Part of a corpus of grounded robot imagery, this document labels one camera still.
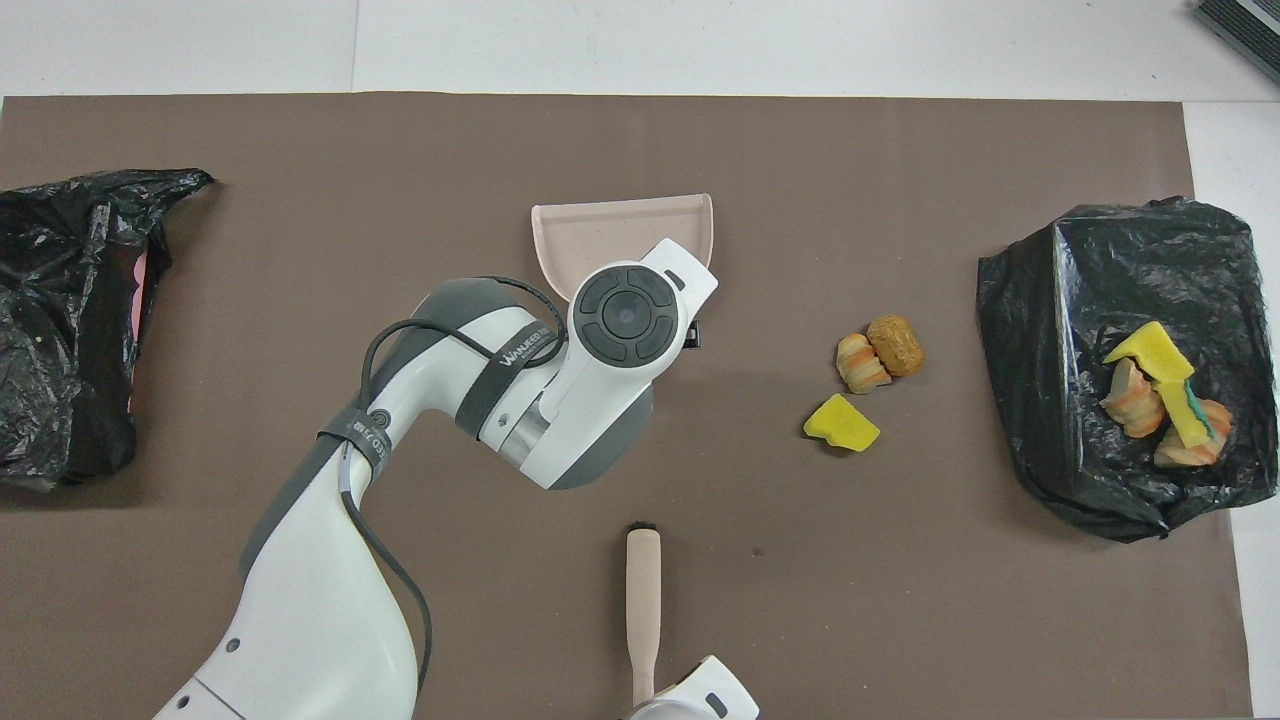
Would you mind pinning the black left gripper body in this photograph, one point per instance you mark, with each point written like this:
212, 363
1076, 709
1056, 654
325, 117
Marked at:
693, 334

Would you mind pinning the beige plastic dustpan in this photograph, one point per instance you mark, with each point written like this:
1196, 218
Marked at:
600, 235

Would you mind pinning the orange striped toy croissant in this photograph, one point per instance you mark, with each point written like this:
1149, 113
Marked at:
860, 363
1200, 452

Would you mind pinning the brown toy bread roll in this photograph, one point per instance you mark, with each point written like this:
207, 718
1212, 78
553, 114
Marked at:
895, 345

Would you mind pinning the beige hand brush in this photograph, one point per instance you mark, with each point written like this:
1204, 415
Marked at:
643, 600

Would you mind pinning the pale toy croissant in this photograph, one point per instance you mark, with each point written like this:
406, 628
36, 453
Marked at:
1130, 402

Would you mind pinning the notched yellow sponge piece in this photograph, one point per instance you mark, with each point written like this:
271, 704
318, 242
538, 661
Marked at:
1150, 350

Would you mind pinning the small yellow green sponge piece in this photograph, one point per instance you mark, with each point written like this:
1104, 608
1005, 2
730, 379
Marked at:
1190, 415

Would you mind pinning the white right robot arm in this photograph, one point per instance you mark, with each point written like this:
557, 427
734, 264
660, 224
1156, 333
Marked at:
710, 690

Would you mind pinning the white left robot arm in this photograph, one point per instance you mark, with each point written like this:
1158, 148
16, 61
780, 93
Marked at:
330, 600

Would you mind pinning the black bag lined pink bin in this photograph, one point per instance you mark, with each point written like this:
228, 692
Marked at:
60, 300

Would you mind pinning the brown table mat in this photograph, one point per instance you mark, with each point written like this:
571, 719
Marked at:
900, 150

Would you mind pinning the grey ribbed object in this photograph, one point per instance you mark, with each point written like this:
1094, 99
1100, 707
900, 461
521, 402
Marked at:
1245, 25

